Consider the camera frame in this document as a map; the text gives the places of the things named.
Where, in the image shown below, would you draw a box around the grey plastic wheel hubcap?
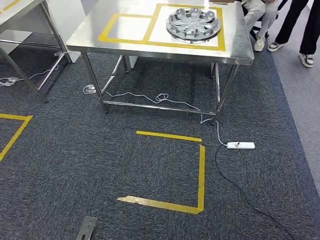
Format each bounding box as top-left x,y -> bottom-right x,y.
166,7 -> 222,41

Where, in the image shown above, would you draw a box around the stainless steel workbench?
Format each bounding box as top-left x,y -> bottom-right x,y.
0,0 -> 68,104
66,0 -> 255,126

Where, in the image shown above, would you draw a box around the torn yellow floor tape square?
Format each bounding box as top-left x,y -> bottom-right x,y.
116,130 -> 206,216

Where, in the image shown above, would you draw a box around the yellow tape rectangles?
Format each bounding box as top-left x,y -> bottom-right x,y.
97,3 -> 226,52

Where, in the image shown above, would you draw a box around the white power plug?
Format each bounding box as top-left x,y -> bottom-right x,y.
82,84 -> 97,95

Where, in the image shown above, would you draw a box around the white power adapter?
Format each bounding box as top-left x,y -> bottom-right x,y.
226,141 -> 256,150

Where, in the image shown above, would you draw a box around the white partition board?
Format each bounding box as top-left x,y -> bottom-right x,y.
0,0 -> 87,64

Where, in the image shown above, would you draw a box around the person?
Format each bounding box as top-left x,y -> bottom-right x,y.
266,0 -> 320,69
241,0 -> 279,53

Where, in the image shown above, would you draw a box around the yellow tape strip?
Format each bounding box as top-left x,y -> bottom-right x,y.
0,0 -> 20,14

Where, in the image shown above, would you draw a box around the white coiled cable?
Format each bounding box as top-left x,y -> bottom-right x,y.
83,86 -> 228,147

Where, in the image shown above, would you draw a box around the black floor cable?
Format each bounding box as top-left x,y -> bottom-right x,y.
214,143 -> 297,240

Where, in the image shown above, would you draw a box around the white floor cable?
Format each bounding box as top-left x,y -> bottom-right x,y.
0,64 -> 60,88

